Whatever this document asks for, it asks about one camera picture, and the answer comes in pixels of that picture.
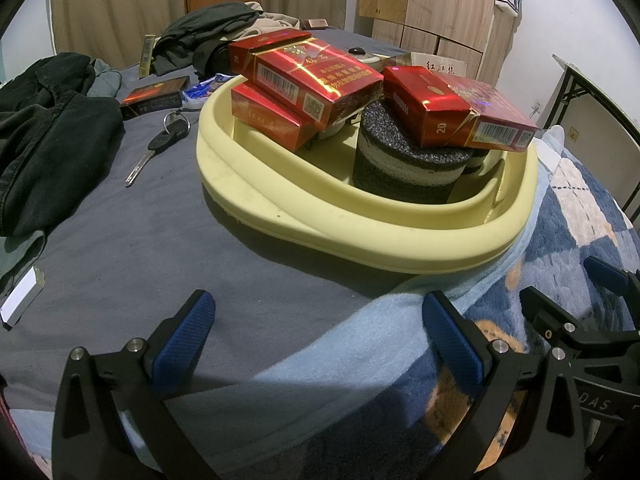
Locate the beige garment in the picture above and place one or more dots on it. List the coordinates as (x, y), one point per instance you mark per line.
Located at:
(272, 22)

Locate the yellow green slim box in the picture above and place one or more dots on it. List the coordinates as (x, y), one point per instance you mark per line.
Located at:
(146, 57)

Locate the wall socket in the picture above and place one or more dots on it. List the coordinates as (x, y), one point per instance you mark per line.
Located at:
(573, 134)

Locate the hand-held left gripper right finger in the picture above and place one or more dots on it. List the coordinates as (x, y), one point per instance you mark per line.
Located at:
(450, 340)

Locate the beige curtain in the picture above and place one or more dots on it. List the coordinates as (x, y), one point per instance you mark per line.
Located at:
(110, 5)

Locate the black car key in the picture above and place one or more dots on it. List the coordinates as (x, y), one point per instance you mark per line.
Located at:
(162, 140)

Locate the small brown box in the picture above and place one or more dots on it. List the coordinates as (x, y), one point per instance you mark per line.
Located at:
(316, 22)

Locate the large black foam cylinder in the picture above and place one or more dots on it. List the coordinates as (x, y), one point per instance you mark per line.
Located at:
(400, 170)

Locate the dark cigarette box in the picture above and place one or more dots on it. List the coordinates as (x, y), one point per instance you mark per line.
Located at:
(155, 95)

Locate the black jacket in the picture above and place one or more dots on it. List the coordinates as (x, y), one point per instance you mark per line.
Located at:
(50, 135)

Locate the red silver cigarette box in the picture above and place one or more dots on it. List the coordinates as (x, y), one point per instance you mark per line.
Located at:
(270, 117)
(310, 85)

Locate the red gold cigarette box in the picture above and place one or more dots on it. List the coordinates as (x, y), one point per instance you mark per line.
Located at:
(495, 115)

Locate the small black foam cylinder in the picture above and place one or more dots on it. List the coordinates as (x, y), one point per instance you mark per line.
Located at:
(475, 162)

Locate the blue checkered blanket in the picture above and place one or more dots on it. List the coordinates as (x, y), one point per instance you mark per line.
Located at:
(350, 350)

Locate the grey green garment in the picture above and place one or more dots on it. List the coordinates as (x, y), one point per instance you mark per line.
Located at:
(105, 80)

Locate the black folding table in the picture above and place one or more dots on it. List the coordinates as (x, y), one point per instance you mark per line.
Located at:
(595, 85)

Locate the blue snack packet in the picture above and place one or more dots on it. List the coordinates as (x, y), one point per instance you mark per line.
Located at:
(200, 91)

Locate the white flat box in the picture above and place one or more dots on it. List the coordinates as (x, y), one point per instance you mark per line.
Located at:
(20, 297)

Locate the wooden wardrobe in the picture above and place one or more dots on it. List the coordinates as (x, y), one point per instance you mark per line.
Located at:
(440, 5)

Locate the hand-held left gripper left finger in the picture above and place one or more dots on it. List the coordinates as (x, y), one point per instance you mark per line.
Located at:
(182, 345)

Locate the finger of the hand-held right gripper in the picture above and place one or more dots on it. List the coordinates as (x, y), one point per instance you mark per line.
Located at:
(545, 310)
(607, 272)

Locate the yellow plastic basin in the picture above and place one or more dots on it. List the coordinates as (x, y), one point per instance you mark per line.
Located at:
(350, 240)

